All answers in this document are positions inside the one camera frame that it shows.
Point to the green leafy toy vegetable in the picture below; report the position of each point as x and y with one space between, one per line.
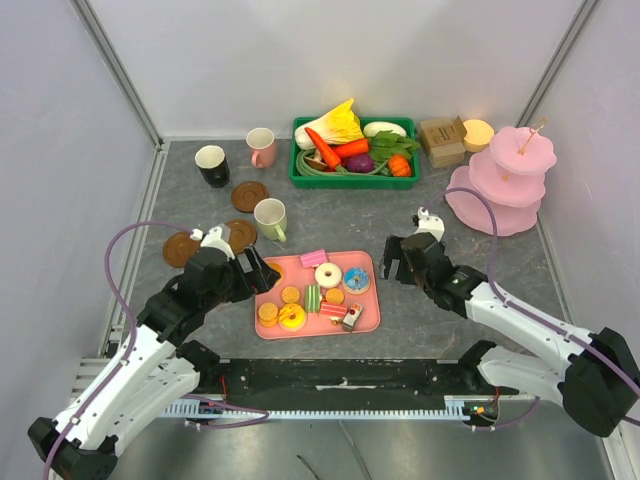
386 144

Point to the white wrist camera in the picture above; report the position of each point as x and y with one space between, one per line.
217 237
426 222

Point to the blue flowered donut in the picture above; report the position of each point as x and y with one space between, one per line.
356 280

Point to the brown cardboard box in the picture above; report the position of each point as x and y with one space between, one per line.
442 139

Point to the small orange toy pumpkin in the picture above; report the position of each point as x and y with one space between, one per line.
399 166

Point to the pink three-tier cake stand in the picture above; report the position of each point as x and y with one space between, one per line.
500 190

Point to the yellow drizzled donut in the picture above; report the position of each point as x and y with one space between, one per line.
292 317

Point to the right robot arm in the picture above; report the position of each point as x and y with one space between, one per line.
594 377

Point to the purple toy cabbage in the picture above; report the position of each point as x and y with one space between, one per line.
360 163

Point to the green toy long beans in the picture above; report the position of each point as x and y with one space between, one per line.
304 169

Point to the yellow napa cabbage toy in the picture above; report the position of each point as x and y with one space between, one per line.
336 127

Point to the brown coaster left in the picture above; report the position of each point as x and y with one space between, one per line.
178 249

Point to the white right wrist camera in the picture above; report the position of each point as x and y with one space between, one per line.
426 222

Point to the orange glazed donut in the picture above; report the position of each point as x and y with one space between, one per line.
276 267

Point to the chocolate cream cake slice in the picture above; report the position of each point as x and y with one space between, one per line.
351 317

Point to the brown toy mushroom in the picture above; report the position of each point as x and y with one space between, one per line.
316 161

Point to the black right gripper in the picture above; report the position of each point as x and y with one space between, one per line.
392 252

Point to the round biscuit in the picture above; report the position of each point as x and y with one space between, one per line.
290 295
268 314
334 296

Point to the red layered cake slice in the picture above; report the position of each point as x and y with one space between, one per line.
333 311

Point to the orange toy carrot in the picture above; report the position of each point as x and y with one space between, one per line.
353 148
330 157

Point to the round yellow container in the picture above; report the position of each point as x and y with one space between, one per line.
478 135

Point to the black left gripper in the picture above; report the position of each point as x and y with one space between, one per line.
263 276

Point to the black mug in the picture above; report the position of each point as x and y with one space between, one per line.
213 166

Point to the brown wooden coaster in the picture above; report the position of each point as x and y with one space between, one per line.
242 234

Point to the green plastic vegetable crate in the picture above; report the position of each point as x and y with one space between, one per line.
334 181

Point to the light green mug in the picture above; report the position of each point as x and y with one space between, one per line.
270 215

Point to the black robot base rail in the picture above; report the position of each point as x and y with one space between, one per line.
339 383

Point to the round biscuit bottom left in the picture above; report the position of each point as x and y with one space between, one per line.
268 314

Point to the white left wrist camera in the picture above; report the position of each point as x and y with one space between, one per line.
217 237

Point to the round biscuit centre right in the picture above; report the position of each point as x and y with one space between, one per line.
334 296

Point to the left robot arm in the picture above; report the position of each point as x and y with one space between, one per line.
157 364

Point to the round biscuit centre left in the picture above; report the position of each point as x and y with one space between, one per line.
290 295

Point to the pink layered cake slice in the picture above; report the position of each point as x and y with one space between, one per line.
313 259

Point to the brown coaster upper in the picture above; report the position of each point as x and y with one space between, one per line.
247 195

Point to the pink serving tray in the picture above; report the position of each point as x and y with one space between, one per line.
316 324

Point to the white glazed donut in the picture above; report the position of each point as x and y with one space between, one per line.
328 275

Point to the green layered cake slice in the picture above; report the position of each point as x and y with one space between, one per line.
312 298

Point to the white toy radish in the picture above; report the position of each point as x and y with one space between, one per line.
373 128

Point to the pink mug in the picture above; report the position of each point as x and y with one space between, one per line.
261 142

